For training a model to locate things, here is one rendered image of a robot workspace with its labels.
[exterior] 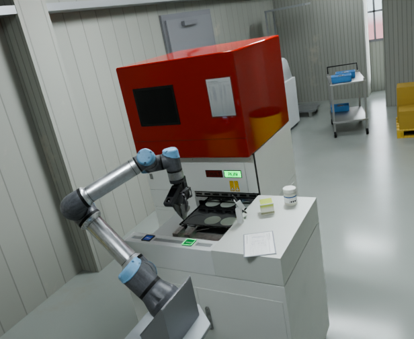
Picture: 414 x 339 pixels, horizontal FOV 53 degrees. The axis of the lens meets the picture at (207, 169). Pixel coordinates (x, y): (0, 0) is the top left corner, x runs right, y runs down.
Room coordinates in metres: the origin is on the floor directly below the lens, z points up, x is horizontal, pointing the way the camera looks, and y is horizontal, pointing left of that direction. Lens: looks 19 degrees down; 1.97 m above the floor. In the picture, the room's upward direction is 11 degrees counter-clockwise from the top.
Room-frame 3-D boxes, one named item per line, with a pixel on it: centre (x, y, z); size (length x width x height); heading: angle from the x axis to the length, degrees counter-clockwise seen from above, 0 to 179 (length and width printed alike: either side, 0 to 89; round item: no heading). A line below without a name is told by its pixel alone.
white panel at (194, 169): (2.50, 0.06, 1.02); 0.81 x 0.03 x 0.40; 58
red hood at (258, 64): (2.76, -0.10, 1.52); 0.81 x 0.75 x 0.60; 58
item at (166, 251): (1.93, 0.27, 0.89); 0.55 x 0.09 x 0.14; 58
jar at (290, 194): (2.08, -0.42, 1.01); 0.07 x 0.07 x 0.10
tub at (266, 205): (2.03, -0.28, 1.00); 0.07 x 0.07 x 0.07; 85
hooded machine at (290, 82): (7.11, -1.42, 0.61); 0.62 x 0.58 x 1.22; 149
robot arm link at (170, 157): (1.88, 0.16, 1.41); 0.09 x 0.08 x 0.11; 91
